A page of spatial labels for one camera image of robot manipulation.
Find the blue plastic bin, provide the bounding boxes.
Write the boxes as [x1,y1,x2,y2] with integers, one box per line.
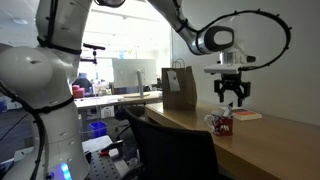
[89,121,107,138]

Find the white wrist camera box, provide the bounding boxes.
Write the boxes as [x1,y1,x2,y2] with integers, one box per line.
[204,64,240,74]

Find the pink storage boxes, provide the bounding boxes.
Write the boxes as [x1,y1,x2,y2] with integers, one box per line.
[72,85,85,99]

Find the brown paper bag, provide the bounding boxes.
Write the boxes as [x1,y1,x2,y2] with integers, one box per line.
[162,58,197,110]

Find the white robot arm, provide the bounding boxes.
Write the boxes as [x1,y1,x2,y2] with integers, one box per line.
[0,0,125,180]

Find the orange and white book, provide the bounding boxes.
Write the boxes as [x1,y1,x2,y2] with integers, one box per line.
[230,107,262,121]

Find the computer monitor on stand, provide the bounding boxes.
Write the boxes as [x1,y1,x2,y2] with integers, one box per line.
[112,59,157,98]

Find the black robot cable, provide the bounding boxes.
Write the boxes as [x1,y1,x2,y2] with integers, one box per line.
[173,0,293,72]

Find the background wooden desk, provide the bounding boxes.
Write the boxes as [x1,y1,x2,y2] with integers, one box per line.
[74,91,162,109]

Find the red patterned mug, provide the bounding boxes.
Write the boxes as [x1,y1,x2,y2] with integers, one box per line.
[204,111,233,136]

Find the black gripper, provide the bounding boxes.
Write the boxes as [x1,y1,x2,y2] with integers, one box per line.
[214,74,251,107]

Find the black tripod stand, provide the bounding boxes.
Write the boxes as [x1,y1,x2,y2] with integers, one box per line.
[80,43,106,65]

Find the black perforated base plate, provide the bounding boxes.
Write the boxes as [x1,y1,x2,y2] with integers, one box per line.
[85,151,121,180]

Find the black office chair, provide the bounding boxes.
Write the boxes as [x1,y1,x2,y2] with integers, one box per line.
[122,107,223,180]

